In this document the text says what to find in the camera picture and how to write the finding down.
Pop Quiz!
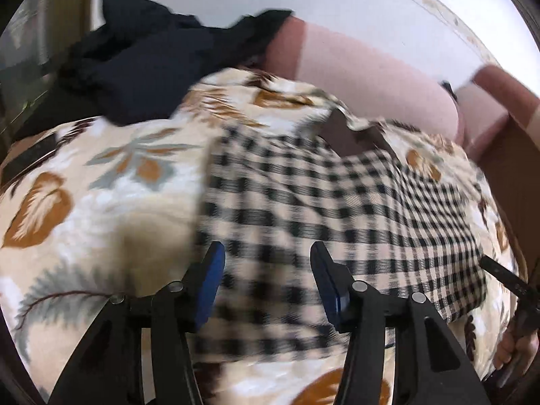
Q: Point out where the brown wooden side panel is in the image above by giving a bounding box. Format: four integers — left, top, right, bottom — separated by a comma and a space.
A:
479, 119, 540, 269

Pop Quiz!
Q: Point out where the black smartphone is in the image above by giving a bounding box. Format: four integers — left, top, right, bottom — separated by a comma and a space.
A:
1, 134, 57, 187

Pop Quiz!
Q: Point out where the black garment pile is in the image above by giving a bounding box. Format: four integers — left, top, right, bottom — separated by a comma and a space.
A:
16, 0, 295, 126

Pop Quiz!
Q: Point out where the person's right hand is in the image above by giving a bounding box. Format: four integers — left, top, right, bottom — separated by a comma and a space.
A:
492, 317, 539, 376

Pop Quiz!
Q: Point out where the leaf pattern fleece blanket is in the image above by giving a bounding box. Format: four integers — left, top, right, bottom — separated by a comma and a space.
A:
1, 69, 521, 404

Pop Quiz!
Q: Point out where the pink brown sofa backrest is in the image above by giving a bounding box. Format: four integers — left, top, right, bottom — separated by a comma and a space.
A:
261, 17, 464, 144

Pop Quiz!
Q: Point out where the pink brown sofa armrest cushion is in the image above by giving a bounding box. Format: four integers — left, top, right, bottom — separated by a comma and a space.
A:
455, 64, 539, 162

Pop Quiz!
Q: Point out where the black beige checkered shirt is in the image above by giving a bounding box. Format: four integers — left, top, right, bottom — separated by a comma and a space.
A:
193, 121, 487, 363

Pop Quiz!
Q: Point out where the dark glass cabinet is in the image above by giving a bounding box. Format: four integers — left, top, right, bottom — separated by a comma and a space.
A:
1, 0, 91, 137

